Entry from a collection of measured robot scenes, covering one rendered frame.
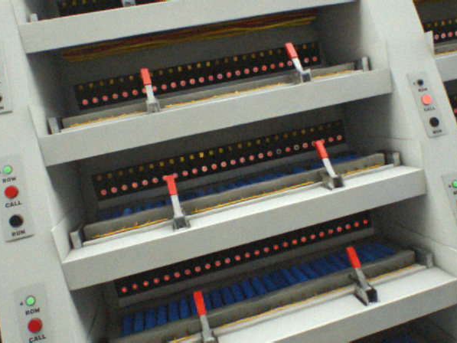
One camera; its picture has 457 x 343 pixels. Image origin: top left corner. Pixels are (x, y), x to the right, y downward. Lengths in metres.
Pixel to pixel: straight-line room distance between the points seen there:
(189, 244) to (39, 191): 0.24
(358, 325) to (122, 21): 0.63
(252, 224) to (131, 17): 0.40
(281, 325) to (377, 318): 0.15
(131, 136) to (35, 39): 0.22
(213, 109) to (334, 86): 0.22
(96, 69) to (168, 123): 0.32
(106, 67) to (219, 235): 0.47
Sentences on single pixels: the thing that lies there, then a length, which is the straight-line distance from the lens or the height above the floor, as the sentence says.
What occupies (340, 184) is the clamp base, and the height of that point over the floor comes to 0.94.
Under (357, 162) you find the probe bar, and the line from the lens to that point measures 0.69.
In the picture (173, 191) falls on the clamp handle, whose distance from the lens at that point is 0.57.
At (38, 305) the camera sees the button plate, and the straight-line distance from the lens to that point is 0.58.
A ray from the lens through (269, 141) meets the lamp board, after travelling 0.74.
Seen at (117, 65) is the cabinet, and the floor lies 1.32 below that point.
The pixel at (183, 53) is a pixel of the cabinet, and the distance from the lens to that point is 0.84.
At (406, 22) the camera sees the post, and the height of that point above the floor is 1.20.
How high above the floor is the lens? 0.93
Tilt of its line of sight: 7 degrees up
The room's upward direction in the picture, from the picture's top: 15 degrees counter-clockwise
